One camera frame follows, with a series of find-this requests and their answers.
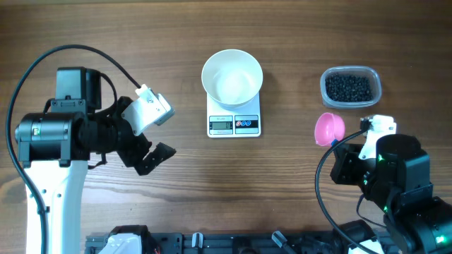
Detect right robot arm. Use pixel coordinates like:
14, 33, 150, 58
331, 134, 451, 253

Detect left black camera cable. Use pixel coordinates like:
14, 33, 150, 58
6, 44, 142, 254

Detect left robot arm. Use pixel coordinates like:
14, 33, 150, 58
15, 67, 176, 253

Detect white bowl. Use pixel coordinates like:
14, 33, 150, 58
201, 49, 263, 108

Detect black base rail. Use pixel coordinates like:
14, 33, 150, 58
84, 224, 389, 254

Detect clear plastic container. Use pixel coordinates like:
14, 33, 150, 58
320, 66, 382, 109

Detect pink scoop blue handle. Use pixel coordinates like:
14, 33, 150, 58
314, 112, 345, 147

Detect white digital kitchen scale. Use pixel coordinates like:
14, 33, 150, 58
206, 94, 262, 138

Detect black beans in container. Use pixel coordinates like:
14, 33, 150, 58
325, 74, 374, 102

